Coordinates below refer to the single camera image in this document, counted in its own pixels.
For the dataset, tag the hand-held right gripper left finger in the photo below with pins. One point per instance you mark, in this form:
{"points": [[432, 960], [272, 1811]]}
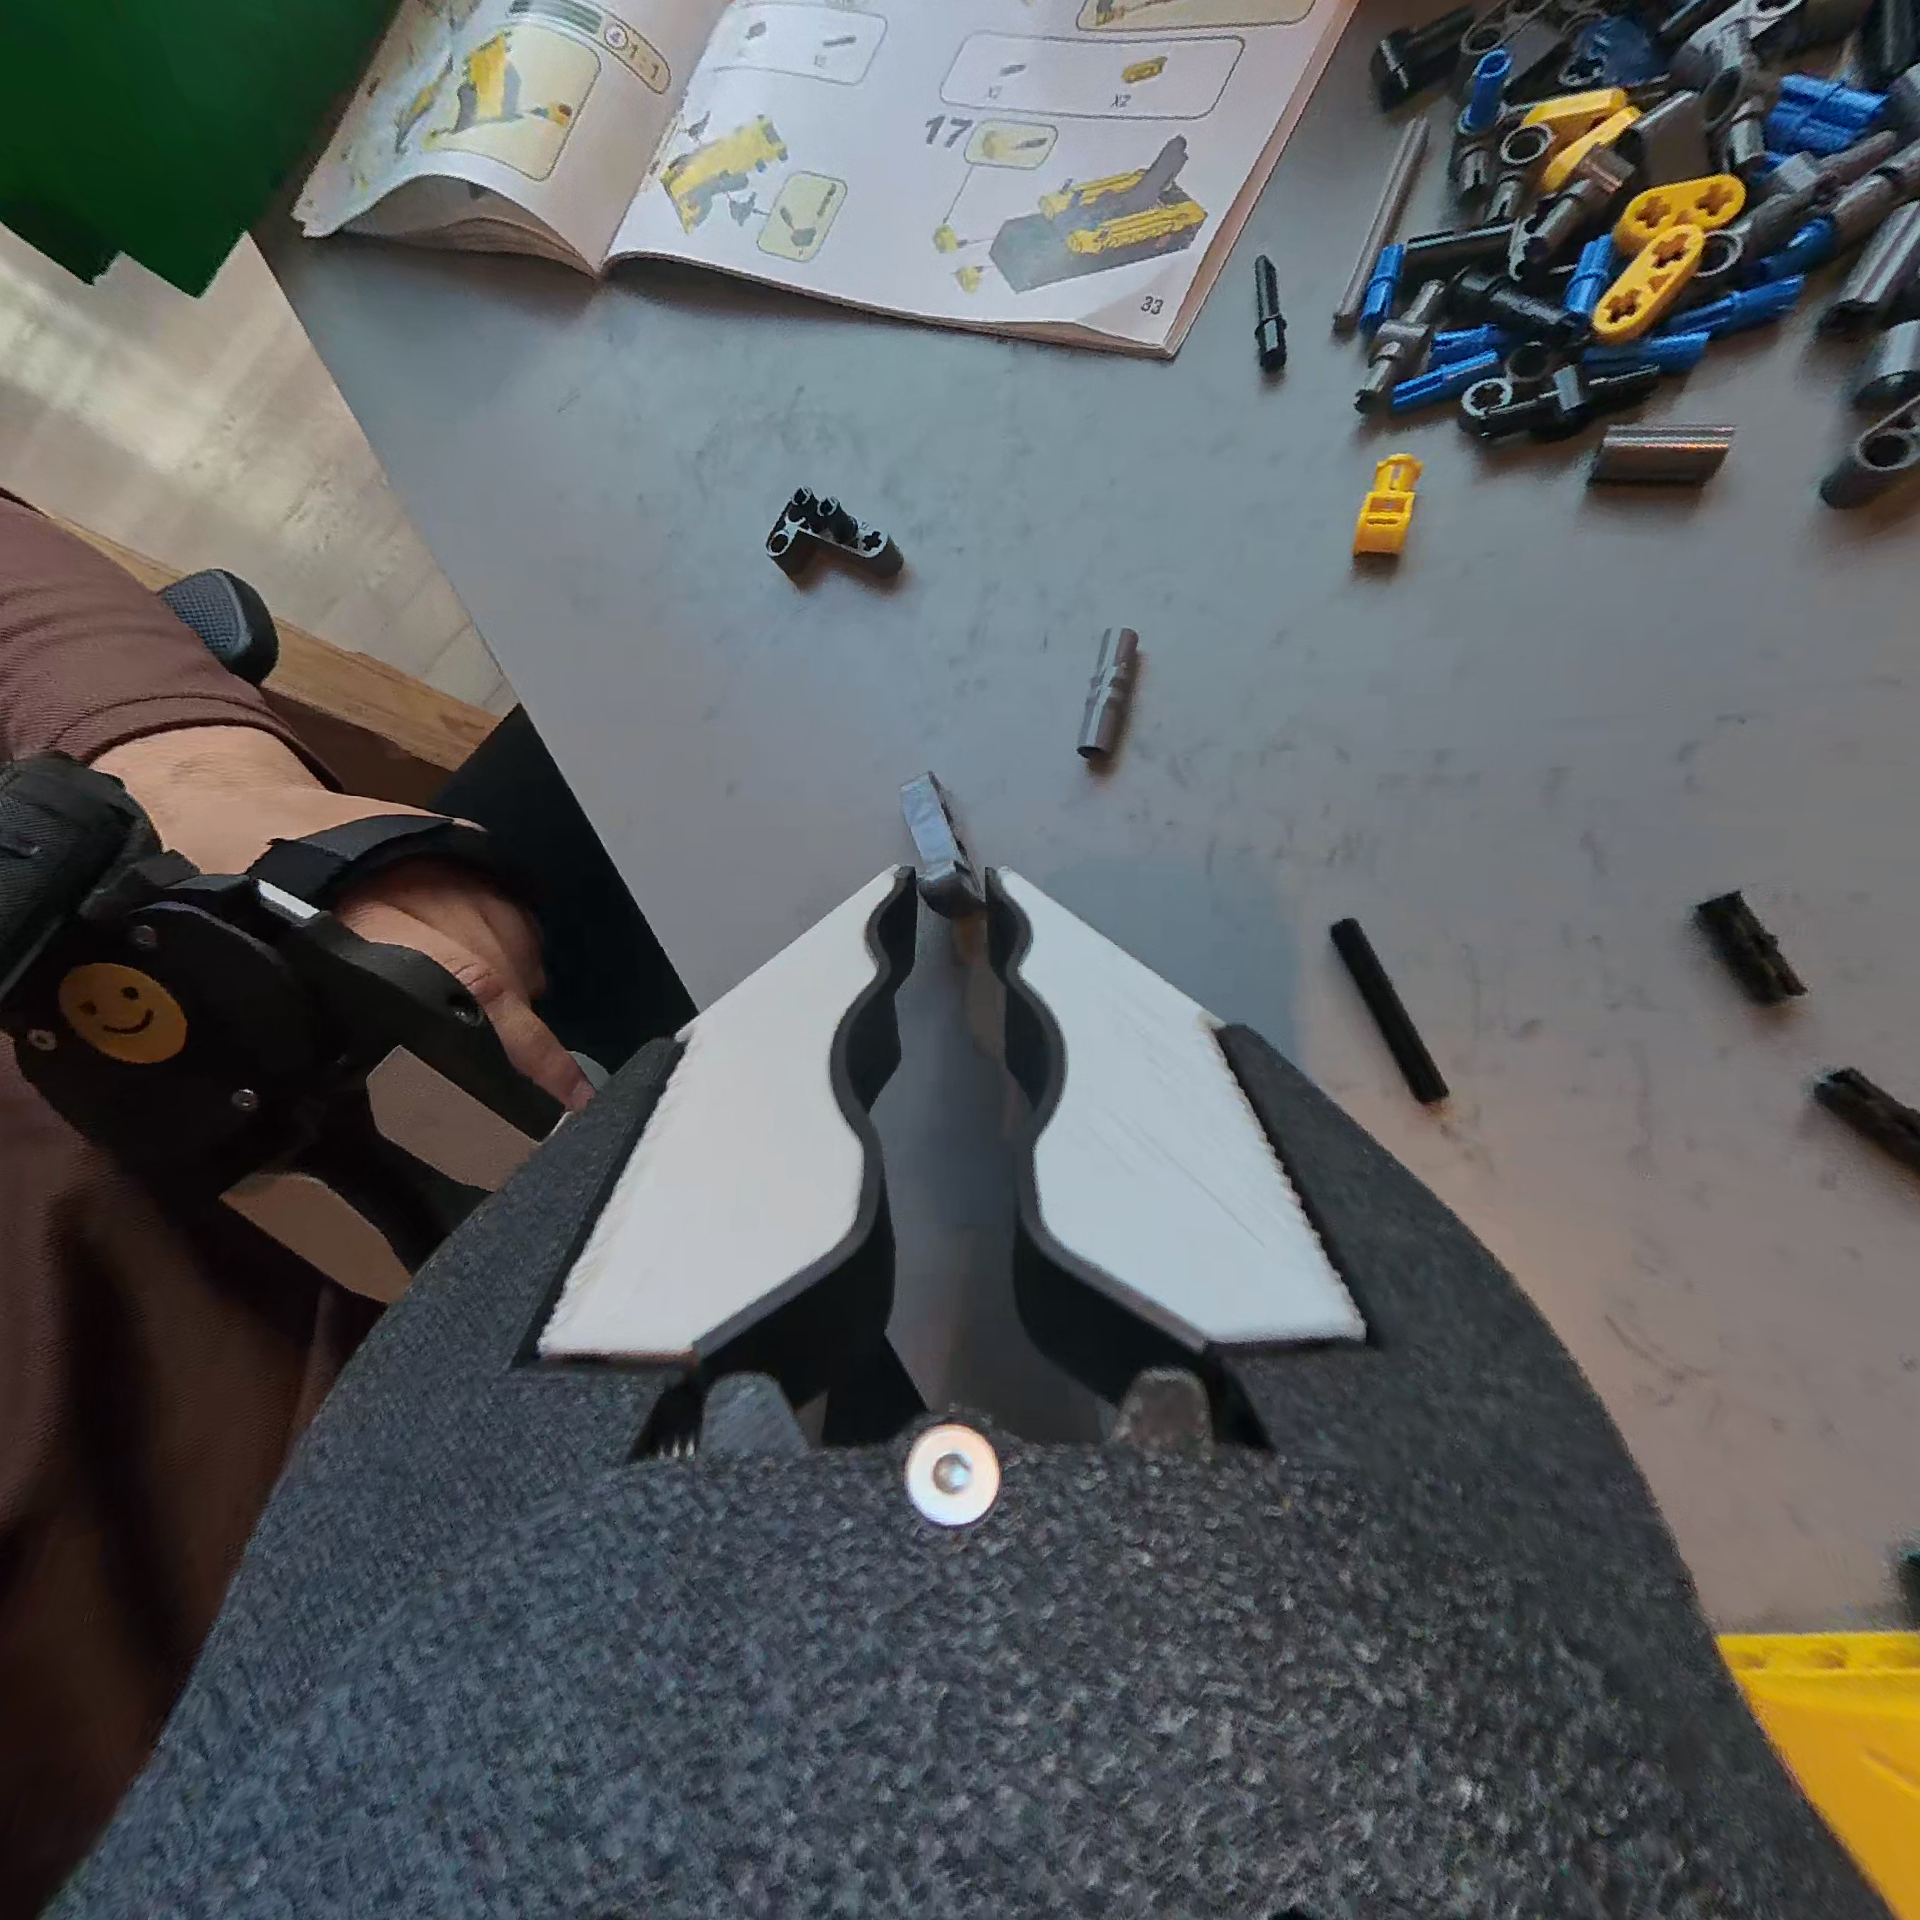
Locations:
{"points": [[721, 1200]]}

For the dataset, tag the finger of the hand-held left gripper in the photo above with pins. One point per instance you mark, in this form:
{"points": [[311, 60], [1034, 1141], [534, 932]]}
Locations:
{"points": [[338, 1236], [441, 1119]]}

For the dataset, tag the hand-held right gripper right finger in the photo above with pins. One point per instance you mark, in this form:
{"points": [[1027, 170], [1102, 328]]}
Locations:
{"points": [[1170, 1200]]}

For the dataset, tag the grey L-shaped beam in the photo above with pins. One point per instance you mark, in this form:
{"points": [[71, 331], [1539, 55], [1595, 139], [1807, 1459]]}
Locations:
{"points": [[868, 551], [931, 819]]}

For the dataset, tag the grey desk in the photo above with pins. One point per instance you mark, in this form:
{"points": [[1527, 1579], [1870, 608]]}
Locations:
{"points": [[1350, 720]]}

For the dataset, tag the person's left hand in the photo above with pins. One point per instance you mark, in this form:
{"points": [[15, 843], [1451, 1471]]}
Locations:
{"points": [[481, 960]]}

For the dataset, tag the black axle rod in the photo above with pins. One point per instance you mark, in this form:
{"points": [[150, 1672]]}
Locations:
{"points": [[1388, 1012]]}

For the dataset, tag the grey sleeve connector tube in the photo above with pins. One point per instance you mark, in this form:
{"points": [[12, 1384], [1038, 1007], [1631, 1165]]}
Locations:
{"points": [[1106, 693]]}

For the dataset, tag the yellow connector piece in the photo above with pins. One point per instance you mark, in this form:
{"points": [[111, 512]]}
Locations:
{"points": [[1388, 511]]}

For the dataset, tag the yellow curved panel assembly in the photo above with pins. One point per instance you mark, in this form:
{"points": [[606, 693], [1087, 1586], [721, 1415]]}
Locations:
{"points": [[1846, 1739]]}

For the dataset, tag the black long stop pin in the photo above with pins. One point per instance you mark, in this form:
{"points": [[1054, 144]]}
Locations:
{"points": [[1271, 312]]}

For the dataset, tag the green storage box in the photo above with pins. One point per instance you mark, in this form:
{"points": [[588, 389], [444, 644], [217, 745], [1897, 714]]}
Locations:
{"points": [[150, 119]]}

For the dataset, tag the light grey ribbed axle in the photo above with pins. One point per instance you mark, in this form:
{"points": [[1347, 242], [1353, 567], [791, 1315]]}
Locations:
{"points": [[1382, 225]]}

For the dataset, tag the white building instruction booklet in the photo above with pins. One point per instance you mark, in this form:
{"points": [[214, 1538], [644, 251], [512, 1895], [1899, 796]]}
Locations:
{"points": [[900, 181]]}

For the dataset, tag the pile of mixed small pieces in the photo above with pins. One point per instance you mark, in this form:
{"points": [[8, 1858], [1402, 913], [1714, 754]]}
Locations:
{"points": [[1620, 225]]}

